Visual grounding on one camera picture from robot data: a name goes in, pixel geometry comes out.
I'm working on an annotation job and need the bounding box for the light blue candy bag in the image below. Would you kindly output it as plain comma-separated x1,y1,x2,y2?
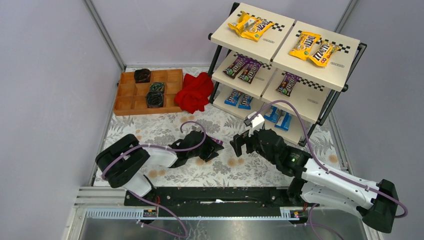
274,111,292,131

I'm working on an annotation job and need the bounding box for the blue M&M bag moved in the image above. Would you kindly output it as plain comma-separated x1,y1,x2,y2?
237,94,253,110

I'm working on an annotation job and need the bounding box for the purple candy bag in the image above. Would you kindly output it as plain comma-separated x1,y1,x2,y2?
275,72,300,97
211,137,223,147

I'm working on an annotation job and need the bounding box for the brown m&m bag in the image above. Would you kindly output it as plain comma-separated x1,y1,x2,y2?
222,55,250,79
238,60,263,84

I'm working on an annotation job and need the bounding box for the yellow candy bag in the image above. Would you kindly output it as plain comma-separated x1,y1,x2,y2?
288,31,321,61
308,41,340,67
227,11,257,36

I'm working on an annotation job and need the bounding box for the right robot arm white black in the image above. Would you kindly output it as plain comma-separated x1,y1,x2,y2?
229,129,399,234

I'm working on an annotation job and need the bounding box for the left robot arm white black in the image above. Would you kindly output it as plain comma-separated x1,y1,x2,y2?
95,130,224,197

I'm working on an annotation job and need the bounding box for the blue M&M bag bottom shelf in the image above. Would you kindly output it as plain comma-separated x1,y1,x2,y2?
224,89,242,106

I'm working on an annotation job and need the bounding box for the brown M&M bag on shelf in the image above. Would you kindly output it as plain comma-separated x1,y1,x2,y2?
222,55,250,79

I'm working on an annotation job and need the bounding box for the cream three-tier shelf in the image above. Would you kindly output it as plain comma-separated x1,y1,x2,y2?
208,2,367,146

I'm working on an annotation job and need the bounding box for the yellow M&M bag on shelf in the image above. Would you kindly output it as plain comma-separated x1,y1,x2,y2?
241,17,275,42

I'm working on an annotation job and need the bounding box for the floral tablecloth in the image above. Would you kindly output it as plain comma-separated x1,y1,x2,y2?
96,66,345,188

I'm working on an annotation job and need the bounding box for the red cloth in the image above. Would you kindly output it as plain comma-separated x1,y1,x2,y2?
174,72,214,114

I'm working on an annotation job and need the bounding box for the dark rolled tie lower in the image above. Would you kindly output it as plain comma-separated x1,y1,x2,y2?
146,91,165,108

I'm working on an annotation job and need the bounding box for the dark rolled tie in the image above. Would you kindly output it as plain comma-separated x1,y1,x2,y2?
146,91,165,108
133,68,151,84

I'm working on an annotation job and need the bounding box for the green rolled tie middle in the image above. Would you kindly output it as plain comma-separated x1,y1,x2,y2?
149,82,165,94

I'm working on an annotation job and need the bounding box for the wooden compartment tray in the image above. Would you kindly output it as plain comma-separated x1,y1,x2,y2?
113,68,184,116

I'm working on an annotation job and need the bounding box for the dark rolled tie top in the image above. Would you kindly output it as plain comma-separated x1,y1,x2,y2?
133,68,151,84

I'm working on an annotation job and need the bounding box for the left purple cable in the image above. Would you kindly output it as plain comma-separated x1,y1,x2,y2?
100,120,208,181

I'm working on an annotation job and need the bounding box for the purple cable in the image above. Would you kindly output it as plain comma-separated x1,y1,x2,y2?
100,120,208,181
246,99,409,220

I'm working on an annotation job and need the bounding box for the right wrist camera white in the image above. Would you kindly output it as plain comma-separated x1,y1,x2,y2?
244,111,265,136

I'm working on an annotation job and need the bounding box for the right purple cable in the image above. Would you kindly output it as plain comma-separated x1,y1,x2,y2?
246,99,409,220

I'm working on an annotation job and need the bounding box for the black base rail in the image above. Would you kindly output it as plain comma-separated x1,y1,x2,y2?
124,180,312,219

